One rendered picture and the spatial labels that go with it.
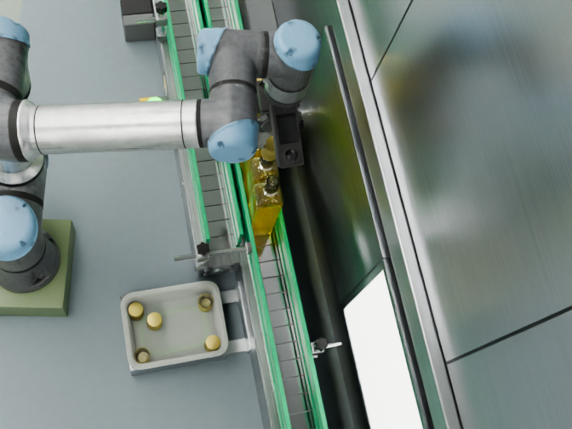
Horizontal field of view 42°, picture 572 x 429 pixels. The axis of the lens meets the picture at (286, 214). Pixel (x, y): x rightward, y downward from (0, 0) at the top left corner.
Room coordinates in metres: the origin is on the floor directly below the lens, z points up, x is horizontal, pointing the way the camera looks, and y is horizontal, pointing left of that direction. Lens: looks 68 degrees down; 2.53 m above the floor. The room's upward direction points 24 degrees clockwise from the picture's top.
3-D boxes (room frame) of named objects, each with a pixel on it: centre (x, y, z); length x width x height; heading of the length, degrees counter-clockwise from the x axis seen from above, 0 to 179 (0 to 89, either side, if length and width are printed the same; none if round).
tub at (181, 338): (0.32, 0.13, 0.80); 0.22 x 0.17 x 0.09; 124
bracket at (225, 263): (0.49, 0.10, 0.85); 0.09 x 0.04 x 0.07; 124
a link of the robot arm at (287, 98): (0.67, 0.09, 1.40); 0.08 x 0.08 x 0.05
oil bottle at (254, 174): (0.66, 0.08, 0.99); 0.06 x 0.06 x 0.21; 34
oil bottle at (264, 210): (0.61, 0.05, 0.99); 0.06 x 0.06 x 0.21; 34
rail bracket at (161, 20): (0.95, 0.49, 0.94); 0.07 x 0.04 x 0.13; 124
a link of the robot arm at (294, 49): (0.67, 0.10, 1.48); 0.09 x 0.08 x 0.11; 114
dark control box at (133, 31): (1.02, 0.57, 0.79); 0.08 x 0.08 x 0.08; 34
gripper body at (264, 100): (0.68, 0.10, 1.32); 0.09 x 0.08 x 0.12; 34
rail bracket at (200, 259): (0.48, 0.11, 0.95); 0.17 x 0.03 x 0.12; 124
